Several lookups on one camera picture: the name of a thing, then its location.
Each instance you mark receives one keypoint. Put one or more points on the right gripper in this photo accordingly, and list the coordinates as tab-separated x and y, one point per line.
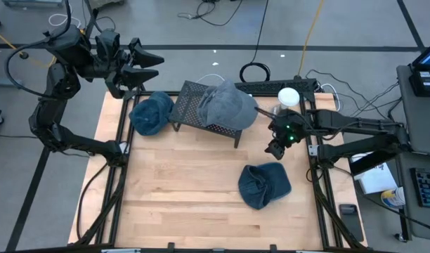
288	126

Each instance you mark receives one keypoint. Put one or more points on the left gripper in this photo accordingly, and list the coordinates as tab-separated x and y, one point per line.
111	74

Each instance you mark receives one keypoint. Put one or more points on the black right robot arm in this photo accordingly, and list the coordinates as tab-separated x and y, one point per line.
359	123

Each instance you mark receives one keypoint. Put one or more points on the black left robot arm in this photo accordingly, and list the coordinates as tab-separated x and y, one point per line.
60	84

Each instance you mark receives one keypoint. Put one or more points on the white mushroom-shaped hat stand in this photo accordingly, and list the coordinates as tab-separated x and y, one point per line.
288	96

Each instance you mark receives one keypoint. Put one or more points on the black perforated metal rack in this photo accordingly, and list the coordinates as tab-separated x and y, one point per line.
187	105

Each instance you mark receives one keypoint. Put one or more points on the black perforated panel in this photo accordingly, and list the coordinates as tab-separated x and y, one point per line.
271	86

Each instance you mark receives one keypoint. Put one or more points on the black tablet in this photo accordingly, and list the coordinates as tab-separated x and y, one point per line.
373	163

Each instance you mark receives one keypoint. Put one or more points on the black smartphone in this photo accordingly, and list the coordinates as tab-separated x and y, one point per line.
351	223

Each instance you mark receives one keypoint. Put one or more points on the white paper sheets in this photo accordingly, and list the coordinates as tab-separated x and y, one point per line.
376	181

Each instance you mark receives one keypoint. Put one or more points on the round black puck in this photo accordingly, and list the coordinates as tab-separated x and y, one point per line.
24	55

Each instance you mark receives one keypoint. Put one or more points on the white wipes canister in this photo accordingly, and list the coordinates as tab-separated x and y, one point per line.
393	197

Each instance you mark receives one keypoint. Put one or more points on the grey flat bar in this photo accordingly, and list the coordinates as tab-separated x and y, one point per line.
6	83

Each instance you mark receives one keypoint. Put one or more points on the grey desk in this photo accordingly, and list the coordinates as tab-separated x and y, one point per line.
418	119

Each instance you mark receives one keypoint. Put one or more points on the black keyboard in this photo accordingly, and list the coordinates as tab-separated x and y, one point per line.
427	188

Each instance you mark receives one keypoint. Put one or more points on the open laptop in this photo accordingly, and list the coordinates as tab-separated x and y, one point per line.
427	70

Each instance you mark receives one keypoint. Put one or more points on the white metal bracket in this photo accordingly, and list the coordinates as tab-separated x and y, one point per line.
313	150

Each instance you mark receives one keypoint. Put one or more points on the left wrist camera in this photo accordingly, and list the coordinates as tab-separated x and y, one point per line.
107	45

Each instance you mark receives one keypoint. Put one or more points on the black aluminium table frame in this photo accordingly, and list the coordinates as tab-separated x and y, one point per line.
125	140

